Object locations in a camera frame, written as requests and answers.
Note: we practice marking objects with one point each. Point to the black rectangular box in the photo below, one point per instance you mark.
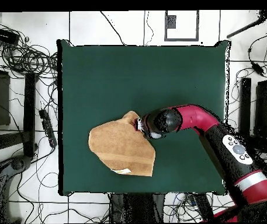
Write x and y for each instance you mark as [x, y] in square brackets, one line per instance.
[3, 35]

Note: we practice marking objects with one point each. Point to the black tripod leg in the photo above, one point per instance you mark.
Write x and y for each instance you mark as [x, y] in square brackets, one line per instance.
[245, 28]

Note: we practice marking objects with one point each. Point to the black flat device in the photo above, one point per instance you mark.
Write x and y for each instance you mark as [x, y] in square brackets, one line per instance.
[203, 207]

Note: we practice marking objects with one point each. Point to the dark green table cloth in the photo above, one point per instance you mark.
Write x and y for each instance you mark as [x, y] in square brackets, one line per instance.
[100, 81]

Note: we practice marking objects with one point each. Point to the grey square floor frame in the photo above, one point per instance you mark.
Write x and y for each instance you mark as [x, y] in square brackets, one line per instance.
[181, 40]

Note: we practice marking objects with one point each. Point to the grey curved stand base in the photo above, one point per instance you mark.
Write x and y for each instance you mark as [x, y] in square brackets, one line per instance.
[16, 164]

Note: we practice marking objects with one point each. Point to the long black power strip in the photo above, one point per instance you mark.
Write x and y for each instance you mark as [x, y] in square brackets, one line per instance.
[47, 127]

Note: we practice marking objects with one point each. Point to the black upright bar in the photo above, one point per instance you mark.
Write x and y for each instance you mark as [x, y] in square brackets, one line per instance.
[245, 98]

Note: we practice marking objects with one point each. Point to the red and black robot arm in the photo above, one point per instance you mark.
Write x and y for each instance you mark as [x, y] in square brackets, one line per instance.
[194, 116]

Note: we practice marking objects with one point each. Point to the small grey square plate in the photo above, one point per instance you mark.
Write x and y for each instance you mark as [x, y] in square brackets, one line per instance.
[171, 21]

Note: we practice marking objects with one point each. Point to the black metal frame stand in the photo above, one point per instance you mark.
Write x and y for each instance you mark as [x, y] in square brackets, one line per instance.
[29, 105]

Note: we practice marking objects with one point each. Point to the black inline power brick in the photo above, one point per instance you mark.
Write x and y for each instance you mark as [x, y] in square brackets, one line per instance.
[257, 68]

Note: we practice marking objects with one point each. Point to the tan terry towel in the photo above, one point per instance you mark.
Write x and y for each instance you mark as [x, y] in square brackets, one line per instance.
[121, 144]

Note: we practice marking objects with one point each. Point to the black robot pedestal stand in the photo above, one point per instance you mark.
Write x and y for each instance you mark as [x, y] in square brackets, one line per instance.
[137, 207]

